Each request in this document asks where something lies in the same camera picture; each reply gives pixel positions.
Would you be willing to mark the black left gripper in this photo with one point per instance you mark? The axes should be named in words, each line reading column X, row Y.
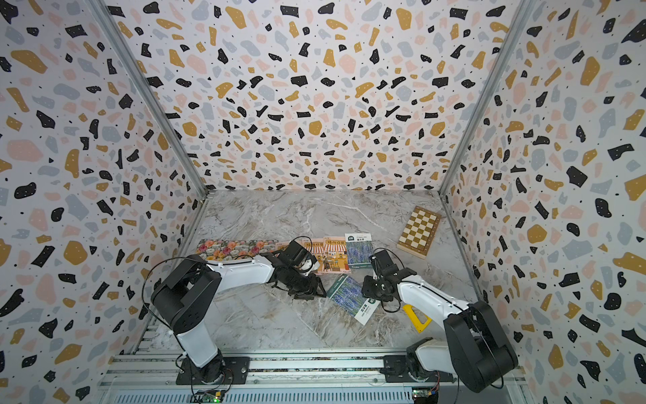
column 312, row 288

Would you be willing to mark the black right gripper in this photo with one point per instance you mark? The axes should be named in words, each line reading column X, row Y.
column 366, row 288

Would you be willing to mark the sunflower seed packet pink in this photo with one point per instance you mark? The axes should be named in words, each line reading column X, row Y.
column 335, row 256
column 318, row 250
column 306, row 243

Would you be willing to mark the lavender seed packet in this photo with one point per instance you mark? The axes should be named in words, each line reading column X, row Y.
column 346, row 292
column 359, row 247

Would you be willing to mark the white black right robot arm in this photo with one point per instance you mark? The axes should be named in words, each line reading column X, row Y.
column 477, row 349

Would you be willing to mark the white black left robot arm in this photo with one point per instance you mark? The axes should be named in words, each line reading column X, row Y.
column 184, row 298

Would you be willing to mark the wooden chessboard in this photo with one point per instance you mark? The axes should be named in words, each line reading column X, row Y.
column 419, row 232

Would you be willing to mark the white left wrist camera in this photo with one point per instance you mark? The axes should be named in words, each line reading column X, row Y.
column 309, row 265

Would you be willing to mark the yellow plastic frame tool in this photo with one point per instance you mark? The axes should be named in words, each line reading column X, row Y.
column 417, row 323

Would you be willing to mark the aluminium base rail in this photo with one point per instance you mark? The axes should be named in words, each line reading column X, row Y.
column 348, row 375

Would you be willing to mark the right aluminium corner post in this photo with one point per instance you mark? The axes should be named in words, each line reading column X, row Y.
column 518, row 22

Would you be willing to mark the aluminium corner post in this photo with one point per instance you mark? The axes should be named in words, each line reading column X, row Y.
column 105, row 21
column 518, row 22

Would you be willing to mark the left aluminium corner post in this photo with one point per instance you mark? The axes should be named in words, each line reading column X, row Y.
column 105, row 21

